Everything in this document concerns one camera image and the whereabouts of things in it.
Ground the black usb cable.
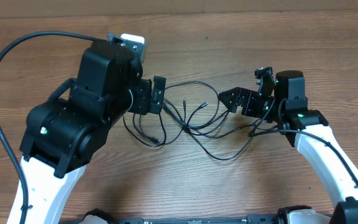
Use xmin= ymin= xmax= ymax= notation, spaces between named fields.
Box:
xmin=163 ymin=80 xmax=276 ymax=162
xmin=122 ymin=99 xmax=188 ymax=148

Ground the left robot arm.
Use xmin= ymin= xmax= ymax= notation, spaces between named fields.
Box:
xmin=8 ymin=34 xmax=166 ymax=223

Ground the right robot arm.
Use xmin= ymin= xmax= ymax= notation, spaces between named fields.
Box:
xmin=218 ymin=68 xmax=358 ymax=223

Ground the right camera cable black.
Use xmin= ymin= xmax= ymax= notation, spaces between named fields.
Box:
xmin=247 ymin=99 xmax=358 ymax=215

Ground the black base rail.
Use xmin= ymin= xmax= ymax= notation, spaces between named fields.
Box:
xmin=57 ymin=205 xmax=335 ymax=224

